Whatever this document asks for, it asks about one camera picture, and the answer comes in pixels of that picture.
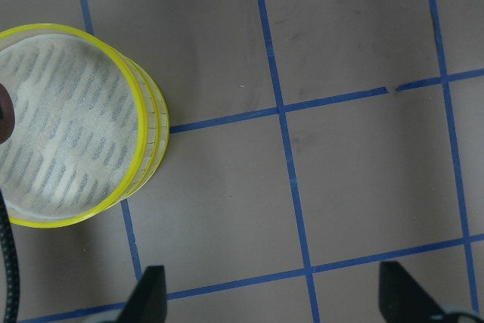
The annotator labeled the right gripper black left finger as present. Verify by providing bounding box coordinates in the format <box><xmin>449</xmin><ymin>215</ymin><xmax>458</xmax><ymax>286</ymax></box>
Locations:
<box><xmin>117</xmin><ymin>266</ymin><xmax>167</xmax><ymax>323</ymax></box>

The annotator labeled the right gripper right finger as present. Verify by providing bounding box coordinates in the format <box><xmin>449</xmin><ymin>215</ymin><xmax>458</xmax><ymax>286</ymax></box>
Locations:
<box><xmin>378</xmin><ymin>261</ymin><xmax>445</xmax><ymax>322</ymax></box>

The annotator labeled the yellow steamer layer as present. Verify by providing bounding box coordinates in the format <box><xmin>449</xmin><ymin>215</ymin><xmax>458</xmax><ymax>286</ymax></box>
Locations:
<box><xmin>119</xmin><ymin>55</ymin><xmax>169</xmax><ymax>200</ymax></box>
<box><xmin>1</xmin><ymin>23</ymin><xmax>156</xmax><ymax>228</ymax></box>

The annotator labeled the brown steamed bun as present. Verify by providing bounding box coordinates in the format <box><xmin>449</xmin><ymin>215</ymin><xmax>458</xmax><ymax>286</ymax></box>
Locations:
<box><xmin>0</xmin><ymin>85</ymin><xmax>15</xmax><ymax>144</ymax></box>

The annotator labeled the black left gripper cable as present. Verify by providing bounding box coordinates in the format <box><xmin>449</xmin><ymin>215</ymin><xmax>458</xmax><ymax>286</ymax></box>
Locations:
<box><xmin>0</xmin><ymin>186</ymin><xmax>20</xmax><ymax>323</ymax></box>

